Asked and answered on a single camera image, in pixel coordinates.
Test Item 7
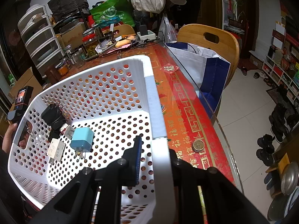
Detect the green shopping bag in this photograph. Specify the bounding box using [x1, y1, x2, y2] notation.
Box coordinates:
[90, 0, 136, 27]

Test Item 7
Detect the brown teapot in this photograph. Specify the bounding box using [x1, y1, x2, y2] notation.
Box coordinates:
[44, 65, 59, 83]

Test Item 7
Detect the white power strip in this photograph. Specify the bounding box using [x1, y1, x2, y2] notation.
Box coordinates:
[137, 30, 157, 41]

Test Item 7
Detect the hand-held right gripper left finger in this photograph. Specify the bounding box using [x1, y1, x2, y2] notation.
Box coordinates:
[30, 135, 142, 224]

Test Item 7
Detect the metal pot lid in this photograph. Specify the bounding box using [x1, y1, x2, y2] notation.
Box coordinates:
[280, 161, 299, 195]

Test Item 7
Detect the pair of black boots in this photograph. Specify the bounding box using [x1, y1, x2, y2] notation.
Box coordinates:
[269, 103, 289, 143]

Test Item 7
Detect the pair of black shoes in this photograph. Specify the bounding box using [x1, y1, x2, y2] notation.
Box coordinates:
[256, 134, 276, 167]

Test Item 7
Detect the white plastic drawer tower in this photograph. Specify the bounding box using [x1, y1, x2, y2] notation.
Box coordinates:
[17, 5, 64, 71]

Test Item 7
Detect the small white charger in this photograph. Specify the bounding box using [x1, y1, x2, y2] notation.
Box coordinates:
[60, 124, 75, 139]

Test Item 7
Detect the red square card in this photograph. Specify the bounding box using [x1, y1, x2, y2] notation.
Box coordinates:
[160, 63, 180, 74]

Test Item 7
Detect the white perforated plastic basket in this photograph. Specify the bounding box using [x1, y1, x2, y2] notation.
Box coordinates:
[7, 55, 175, 224]

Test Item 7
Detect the clear plastic bag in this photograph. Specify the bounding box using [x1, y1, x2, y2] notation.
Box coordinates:
[159, 14, 178, 43]

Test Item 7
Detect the small orange jar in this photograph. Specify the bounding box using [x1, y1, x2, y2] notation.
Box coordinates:
[56, 62, 69, 76]

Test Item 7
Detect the open cardboard box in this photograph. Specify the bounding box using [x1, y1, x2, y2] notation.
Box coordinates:
[8, 67, 44, 101]

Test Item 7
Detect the black woven bag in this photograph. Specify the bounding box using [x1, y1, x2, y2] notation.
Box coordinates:
[47, 0, 90, 19]

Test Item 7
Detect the light blue charger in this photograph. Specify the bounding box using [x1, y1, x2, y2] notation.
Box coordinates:
[70, 127, 94, 159]

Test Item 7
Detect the yellow orange packet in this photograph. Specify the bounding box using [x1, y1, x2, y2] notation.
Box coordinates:
[114, 38, 132, 48]

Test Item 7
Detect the white charger with red mark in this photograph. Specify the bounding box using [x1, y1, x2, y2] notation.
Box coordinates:
[47, 138, 66, 165]

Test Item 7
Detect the black ribbed charger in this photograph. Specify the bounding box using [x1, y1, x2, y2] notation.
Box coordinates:
[41, 104, 67, 131]

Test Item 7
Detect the wooden chair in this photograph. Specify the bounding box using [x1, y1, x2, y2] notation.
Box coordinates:
[110, 24, 136, 36]
[177, 24, 240, 89]

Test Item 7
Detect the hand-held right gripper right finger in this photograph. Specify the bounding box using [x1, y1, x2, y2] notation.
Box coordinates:
[169, 148, 272, 224]

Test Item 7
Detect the person's left hand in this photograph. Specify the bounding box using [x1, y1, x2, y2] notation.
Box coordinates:
[2, 123, 30, 150]

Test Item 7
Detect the white and blue bag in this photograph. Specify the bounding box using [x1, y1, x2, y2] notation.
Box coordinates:
[166, 42, 230, 119]

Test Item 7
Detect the brown cardboard box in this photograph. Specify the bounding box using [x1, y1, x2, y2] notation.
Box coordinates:
[57, 23, 87, 48]

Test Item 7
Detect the brass coin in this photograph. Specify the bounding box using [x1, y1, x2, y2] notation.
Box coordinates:
[192, 139, 206, 152]

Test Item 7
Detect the white shoe rack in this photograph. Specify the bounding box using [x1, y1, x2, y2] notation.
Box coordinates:
[262, 14, 299, 103]

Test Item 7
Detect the empty glass jar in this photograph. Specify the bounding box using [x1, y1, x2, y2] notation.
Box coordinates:
[71, 49, 86, 69]

